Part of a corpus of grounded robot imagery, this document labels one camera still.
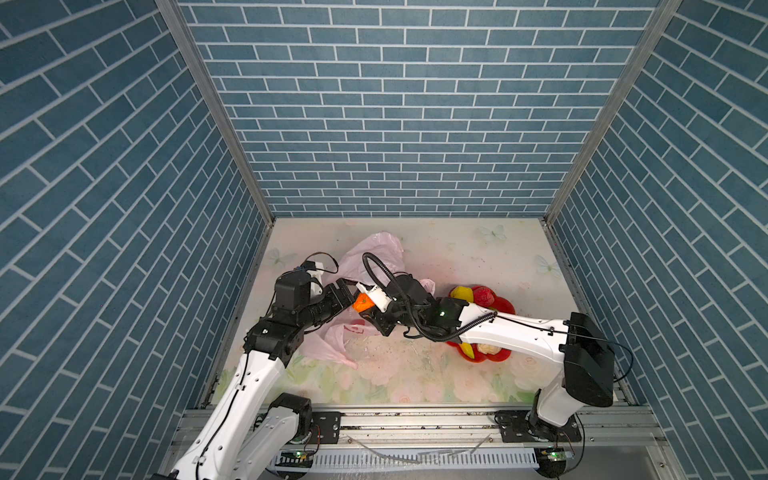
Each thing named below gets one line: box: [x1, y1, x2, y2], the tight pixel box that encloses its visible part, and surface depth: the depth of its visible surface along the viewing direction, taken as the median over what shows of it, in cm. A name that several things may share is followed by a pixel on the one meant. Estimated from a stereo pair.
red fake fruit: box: [473, 286, 495, 308], surface depth 93 cm
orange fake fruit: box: [352, 292, 375, 313], surface depth 72 cm
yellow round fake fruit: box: [451, 286, 474, 303], surface depth 92 cm
